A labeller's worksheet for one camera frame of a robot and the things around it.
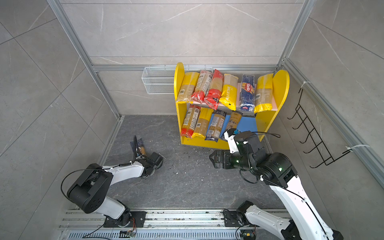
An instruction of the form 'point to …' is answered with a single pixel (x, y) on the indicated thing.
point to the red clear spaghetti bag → (190, 120)
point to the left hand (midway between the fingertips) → (149, 164)
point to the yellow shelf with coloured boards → (266, 119)
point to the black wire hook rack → (327, 159)
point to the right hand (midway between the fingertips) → (218, 155)
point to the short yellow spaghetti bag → (203, 121)
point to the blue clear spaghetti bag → (217, 125)
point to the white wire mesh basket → (160, 80)
